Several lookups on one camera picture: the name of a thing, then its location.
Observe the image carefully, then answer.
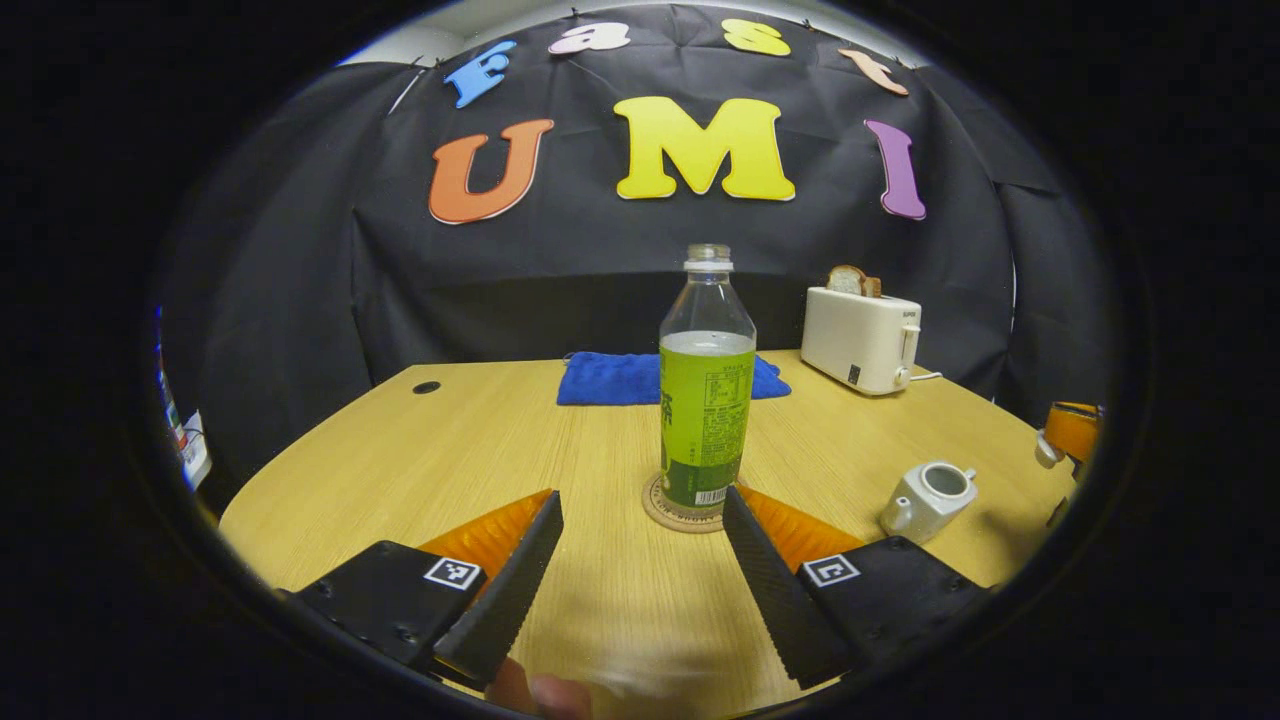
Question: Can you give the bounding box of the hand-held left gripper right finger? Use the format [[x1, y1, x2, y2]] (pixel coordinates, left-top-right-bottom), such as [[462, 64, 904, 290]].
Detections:
[[720, 484, 993, 691]]

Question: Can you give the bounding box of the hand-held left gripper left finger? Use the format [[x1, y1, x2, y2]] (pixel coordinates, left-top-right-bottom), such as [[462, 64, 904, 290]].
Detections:
[[288, 488, 566, 691]]

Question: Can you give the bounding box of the white ceramic teacup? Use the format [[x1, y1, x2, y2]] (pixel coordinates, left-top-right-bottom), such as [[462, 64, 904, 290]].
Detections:
[[879, 461, 979, 546]]

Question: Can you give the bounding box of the round brown coaster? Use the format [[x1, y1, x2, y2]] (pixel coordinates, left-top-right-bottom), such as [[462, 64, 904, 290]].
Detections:
[[642, 472, 729, 535]]

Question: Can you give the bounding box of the green label water bottle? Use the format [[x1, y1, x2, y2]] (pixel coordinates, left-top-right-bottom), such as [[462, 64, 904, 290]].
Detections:
[[658, 243, 758, 520]]

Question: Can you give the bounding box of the blue towel cloth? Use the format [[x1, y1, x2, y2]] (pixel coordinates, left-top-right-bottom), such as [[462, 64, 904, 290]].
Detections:
[[556, 351, 792, 407]]

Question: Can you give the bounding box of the white toaster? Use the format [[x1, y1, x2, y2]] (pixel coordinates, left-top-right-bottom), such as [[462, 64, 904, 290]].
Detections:
[[800, 287, 923, 397]]

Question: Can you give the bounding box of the white side table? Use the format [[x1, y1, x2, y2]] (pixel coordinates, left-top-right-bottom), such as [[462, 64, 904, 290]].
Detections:
[[178, 408, 214, 491]]

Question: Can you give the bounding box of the black backdrop cloth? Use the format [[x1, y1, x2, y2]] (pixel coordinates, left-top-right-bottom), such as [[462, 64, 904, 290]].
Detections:
[[160, 5, 1116, 481]]

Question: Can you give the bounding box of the computer monitor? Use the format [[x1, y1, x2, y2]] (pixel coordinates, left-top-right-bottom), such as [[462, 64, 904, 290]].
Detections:
[[153, 305, 173, 401]]

